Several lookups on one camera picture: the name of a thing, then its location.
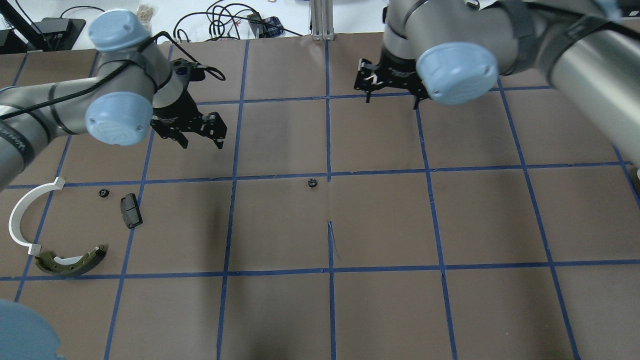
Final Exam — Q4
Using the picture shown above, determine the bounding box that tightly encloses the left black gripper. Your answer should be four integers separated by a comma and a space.
150, 92, 227, 150

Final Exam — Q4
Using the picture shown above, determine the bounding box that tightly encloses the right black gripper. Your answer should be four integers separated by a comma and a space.
353, 50, 431, 110

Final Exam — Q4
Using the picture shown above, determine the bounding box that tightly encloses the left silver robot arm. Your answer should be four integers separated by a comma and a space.
0, 9, 227, 360

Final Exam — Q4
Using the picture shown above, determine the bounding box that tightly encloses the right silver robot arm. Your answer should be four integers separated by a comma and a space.
353, 0, 640, 166

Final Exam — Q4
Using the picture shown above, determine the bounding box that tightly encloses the black brake pad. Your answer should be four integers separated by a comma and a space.
119, 193, 143, 230

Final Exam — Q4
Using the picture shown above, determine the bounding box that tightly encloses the green brake shoe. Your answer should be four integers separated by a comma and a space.
34, 244, 108, 278

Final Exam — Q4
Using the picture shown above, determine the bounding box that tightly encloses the white curved plastic clamp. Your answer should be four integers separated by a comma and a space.
7, 177, 66, 256

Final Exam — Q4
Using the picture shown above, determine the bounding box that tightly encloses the aluminium frame post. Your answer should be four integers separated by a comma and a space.
308, 0, 335, 42

